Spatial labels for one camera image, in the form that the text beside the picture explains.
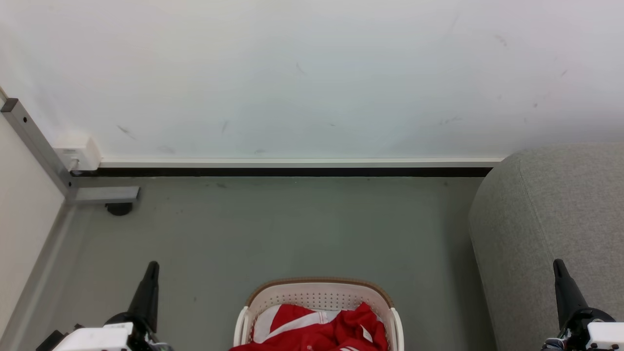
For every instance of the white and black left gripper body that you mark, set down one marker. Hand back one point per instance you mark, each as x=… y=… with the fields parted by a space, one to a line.
x=97 y=339

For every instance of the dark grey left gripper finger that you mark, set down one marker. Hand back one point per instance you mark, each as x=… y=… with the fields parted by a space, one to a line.
x=147 y=292

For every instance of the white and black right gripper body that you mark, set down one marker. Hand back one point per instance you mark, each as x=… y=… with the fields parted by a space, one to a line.
x=597 y=334

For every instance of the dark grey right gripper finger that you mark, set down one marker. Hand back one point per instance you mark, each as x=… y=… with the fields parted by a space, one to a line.
x=566 y=292

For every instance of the grey fabric sofa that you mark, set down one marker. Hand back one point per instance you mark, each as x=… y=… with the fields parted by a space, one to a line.
x=551 y=229

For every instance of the red and white garment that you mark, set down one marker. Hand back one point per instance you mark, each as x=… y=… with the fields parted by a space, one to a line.
x=341 y=331

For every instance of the beige partition panel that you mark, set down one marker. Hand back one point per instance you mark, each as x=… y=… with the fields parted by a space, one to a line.
x=24 y=219

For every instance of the white plastic laundry basket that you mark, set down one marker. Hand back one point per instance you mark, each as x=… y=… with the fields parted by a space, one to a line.
x=319 y=297

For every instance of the white and black baseboard strip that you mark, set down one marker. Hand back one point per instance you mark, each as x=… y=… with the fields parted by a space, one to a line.
x=292 y=167

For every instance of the black round frame foot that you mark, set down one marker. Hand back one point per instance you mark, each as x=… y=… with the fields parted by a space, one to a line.
x=119 y=208

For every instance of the white wall socket box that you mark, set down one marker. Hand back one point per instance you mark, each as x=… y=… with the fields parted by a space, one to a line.
x=80 y=152

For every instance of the grey metal frame leg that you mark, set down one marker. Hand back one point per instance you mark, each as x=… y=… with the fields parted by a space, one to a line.
x=44 y=151

